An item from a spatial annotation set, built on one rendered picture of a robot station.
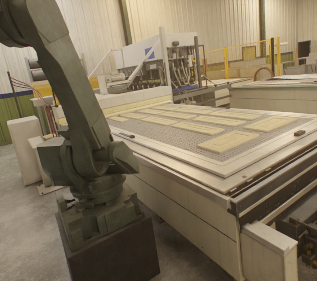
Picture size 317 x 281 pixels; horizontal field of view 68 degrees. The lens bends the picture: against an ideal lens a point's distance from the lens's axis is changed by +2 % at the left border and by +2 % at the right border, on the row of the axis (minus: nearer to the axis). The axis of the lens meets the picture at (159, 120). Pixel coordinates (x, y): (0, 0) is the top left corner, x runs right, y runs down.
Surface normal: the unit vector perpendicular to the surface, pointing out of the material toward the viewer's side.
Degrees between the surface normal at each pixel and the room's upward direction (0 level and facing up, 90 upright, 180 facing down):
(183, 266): 0
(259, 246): 90
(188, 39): 90
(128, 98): 90
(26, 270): 0
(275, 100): 90
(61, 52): 81
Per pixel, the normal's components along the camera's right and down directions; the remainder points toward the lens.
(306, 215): -0.14, -0.97
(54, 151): -0.26, 0.25
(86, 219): 0.52, 0.11
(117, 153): 0.69, 0.06
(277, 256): -0.82, 0.23
